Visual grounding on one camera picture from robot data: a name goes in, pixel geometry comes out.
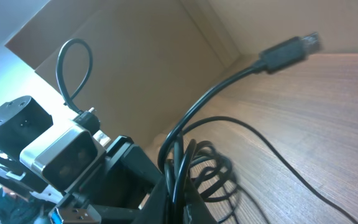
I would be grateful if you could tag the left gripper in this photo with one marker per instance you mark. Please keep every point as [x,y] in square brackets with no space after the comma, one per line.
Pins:
[115,191]

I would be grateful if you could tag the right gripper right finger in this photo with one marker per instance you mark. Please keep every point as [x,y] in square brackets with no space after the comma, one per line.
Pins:
[195,211]

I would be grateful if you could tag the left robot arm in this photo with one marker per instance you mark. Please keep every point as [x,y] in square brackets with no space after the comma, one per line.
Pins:
[21,122]

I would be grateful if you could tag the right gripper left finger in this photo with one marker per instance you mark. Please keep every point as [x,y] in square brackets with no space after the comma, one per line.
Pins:
[155,208]

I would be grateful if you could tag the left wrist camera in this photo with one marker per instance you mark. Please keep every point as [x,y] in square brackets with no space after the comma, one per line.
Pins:
[62,154]

